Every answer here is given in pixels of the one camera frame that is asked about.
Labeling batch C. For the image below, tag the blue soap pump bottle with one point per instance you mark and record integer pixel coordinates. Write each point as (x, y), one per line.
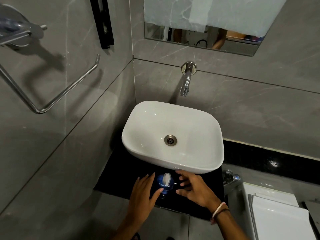
(165, 184)

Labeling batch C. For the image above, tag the chrome wall tap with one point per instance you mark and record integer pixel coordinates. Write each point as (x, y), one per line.
(187, 77)

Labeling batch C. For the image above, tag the person's right thumb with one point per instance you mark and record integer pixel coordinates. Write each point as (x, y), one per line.
(182, 192)

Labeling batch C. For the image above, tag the chrome wall soap holder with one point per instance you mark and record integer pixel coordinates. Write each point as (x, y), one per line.
(17, 27)

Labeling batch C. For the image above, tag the white toilet cistern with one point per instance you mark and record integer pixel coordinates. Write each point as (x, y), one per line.
(270, 193)

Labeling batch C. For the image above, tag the person's left middle finger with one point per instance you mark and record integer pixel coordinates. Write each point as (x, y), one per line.
(145, 181)

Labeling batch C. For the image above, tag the white wrist band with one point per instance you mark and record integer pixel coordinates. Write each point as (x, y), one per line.
(217, 211)

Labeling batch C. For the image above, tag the white toilet lid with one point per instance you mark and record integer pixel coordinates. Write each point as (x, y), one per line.
(280, 219)

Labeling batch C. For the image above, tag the person's right hand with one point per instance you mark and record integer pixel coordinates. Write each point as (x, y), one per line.
(198, 189)

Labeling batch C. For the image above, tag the white ceramic sink basin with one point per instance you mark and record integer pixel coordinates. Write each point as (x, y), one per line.
(175, 127)

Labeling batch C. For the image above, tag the black slipper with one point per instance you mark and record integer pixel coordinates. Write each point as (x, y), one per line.
(136, 236)
(170, 238)

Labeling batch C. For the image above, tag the person's left hand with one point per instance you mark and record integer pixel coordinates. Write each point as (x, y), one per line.
(140, 201)

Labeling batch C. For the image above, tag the person's right middle finger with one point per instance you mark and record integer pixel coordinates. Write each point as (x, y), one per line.
(183, 177)

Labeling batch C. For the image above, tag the person's left thumb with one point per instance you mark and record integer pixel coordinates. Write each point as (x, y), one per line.
(157, 193)

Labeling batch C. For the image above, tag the metal sink drain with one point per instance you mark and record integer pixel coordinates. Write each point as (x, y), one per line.
(170, 140)

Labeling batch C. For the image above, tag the person's right forearm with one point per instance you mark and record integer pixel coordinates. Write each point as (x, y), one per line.
(231, 226)

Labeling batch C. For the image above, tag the person's left forearm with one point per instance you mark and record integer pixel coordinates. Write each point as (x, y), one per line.
(131, 228)

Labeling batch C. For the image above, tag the black wall bracket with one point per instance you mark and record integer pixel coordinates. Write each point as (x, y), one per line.
(102, 22)

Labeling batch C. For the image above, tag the chrome angle valve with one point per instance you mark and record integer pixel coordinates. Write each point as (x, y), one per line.
(231, 177)

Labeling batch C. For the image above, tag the wall mirror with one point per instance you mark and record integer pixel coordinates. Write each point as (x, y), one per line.
(200, 43)

